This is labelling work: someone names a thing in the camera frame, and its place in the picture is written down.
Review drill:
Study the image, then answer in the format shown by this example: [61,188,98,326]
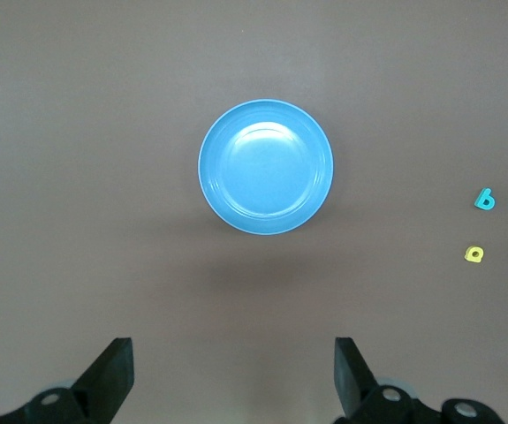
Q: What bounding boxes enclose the brown table cover sheet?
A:
[0,0,508,424]

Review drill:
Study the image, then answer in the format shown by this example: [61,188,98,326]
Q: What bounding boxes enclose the blue plate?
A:
[197,98,335,236]

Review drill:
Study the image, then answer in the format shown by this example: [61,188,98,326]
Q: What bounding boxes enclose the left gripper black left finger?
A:
[0,337,135,424]

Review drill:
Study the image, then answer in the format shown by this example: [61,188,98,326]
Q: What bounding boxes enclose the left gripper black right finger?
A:
[334,337,502,424]

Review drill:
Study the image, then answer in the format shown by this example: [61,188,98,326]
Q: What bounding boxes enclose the teal foam letter b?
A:
[474,187,497,210]

